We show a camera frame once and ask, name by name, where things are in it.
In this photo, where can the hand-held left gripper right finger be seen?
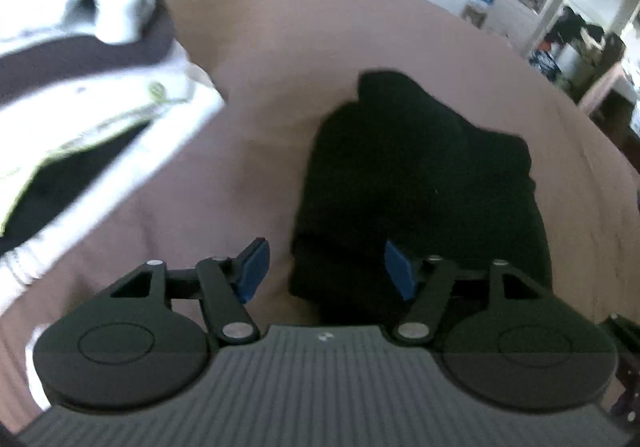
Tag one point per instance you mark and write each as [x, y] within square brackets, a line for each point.
[400, 272]

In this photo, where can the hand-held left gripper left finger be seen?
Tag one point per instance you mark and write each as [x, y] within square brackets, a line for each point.
[252, 269]

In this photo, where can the black long-sleeved shirt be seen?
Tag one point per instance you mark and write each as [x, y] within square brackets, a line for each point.
[425, 167]

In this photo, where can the pile of dark clothes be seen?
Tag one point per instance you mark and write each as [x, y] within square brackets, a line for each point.
[580, 29]

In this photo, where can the white garment with green trim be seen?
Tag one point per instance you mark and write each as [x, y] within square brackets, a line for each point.
[150, 127]

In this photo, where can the dark brown cloth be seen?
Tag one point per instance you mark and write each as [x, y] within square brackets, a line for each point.
[100, 59]

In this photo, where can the white folded towel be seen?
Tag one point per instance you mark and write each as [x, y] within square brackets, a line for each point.
[75, 2]

